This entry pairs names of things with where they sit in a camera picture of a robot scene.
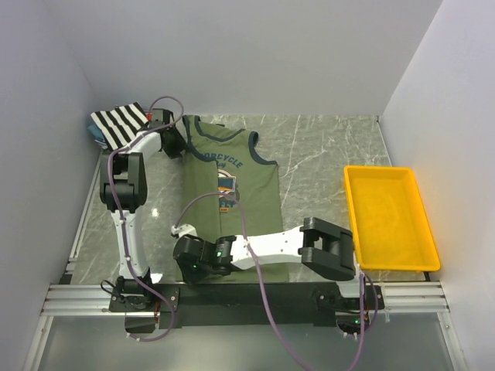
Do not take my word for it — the olive green tank top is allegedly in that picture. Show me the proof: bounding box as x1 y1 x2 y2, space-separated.
176 114 290 283

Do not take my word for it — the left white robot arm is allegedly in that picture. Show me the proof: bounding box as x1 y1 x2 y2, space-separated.
90 102 185 311

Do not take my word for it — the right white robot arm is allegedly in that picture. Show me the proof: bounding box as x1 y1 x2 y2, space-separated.
171 217 367 308

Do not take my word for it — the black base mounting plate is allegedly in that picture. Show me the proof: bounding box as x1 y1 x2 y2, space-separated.
108 281 386 330

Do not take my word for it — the black white striped folded top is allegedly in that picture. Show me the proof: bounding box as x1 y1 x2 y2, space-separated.
90 102 148 151

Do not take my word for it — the teal folded top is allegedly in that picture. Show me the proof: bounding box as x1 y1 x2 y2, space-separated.
87 124 105 142

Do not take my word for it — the yellow plastic tray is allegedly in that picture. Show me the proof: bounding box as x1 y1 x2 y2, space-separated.
343 165 441 272

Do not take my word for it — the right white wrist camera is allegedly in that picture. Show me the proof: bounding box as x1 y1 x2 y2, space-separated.
171 223 197 239

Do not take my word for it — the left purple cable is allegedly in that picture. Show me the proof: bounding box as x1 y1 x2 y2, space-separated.
106 94 185 344

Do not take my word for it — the purple cable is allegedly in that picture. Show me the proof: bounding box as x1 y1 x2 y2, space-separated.
106 94 185 344
174 191 380 371

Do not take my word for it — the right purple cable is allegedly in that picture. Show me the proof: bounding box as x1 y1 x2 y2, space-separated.
174 191 380 371

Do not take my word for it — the aluminium frame rail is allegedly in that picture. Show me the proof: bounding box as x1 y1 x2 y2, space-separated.
40 281 449 317

